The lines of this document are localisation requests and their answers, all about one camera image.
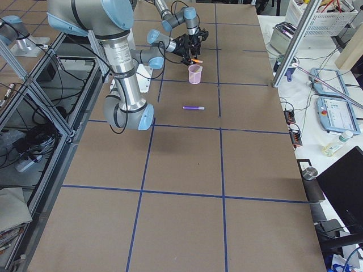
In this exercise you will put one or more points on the pink mesh pen holder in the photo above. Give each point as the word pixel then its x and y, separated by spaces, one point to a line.
pixel 194 74

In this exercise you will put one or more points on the white plastic basket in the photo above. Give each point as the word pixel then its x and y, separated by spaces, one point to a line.
pixel 323 23

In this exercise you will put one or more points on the silver toaster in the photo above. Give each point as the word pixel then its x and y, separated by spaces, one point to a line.
pixel 282 36

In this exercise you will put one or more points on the grey aluminium frame post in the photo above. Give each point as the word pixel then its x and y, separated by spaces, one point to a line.
pixel 302 27

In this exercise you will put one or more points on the purple highlighter pen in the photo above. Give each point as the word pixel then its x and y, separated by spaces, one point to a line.
pixel 194 108

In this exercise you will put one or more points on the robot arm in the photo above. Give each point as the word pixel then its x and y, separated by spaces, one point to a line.
pixel 186 15
pixel 111 22

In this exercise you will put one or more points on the black monitor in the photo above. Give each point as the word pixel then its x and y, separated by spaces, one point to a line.
pixel 341 183

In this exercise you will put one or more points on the steel cup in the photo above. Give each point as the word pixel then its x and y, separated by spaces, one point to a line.
pixel 309 173

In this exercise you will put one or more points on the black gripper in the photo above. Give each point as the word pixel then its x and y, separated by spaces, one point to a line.
pixel 180 45
pixel 195 42

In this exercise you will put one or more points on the grey teach pendant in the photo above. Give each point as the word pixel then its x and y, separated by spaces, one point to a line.
pixel 332 77

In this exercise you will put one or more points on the clear bottle yellow liquid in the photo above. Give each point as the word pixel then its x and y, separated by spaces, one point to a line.
pixel 337 143

